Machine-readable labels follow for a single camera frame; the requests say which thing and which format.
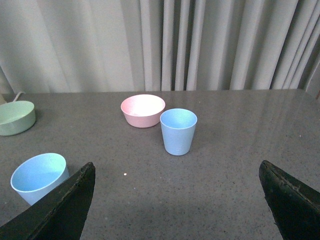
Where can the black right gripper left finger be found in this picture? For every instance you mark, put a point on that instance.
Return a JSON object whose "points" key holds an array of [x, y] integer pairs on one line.
{"points": [[59, 215]]}

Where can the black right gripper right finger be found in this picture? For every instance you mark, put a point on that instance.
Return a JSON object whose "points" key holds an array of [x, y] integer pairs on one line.
{"points": [[295, 206]]}

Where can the light blue cup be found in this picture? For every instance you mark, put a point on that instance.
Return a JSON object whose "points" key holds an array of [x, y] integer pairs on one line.
{"points": [[39, 175], [178, 127]]}

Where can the green bowl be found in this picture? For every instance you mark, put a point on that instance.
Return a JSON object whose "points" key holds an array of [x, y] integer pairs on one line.
{"points": [[16, 117]]}

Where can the pink bowl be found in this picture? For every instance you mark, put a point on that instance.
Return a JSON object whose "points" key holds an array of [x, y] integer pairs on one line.
{"points": [[143, 110]]}

